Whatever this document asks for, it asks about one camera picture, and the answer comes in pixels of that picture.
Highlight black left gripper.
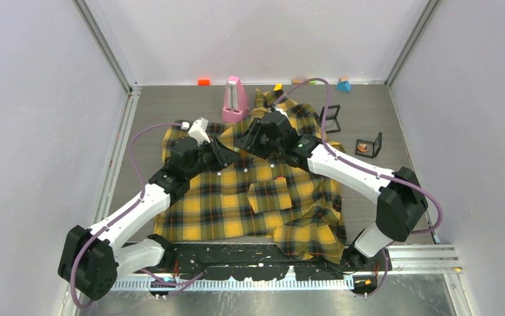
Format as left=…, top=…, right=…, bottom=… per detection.
left=186, top=135, right=240, bottom=180

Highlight yellow plaid flannel shirt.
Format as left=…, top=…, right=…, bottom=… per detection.
left=153, top=88, right=348, bottom=265

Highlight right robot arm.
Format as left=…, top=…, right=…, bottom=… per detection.
left=234, top=111, right=429, bottom=271

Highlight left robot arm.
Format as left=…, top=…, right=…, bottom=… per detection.
left=58, top=137, right=240, bottom=301

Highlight pink metronome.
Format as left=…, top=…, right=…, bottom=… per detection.
left=222, top=76, right=250, bottom=124

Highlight tan and green blocks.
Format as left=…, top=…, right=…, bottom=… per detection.
left=292, top=77, right=316, bottom=85

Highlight black display box far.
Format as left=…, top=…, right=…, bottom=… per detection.
left=319, top=105, right=342, bottom=134

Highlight black display box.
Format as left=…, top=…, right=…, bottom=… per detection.
left=319, top=105, right=342, bottom=134
left=355, top=132, right=383, bottom=159

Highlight blue triangle block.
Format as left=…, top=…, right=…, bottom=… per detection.
left=336, top=76, right=352, bottom=93

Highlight black display box near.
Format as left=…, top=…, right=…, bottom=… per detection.
left=355, top=132, right=383, bottom=159

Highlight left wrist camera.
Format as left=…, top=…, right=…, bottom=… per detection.
left=188, top=117, right=211, bottom=145

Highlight red block at wall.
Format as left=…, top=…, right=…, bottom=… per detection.
left=198, top=78, right=211, bottom=86

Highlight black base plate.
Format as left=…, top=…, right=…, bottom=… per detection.
left=147, top=243, right=392, bottom=281

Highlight aluminium frame rail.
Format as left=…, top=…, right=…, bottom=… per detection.
left=109, top=245, right=461, bottom=293

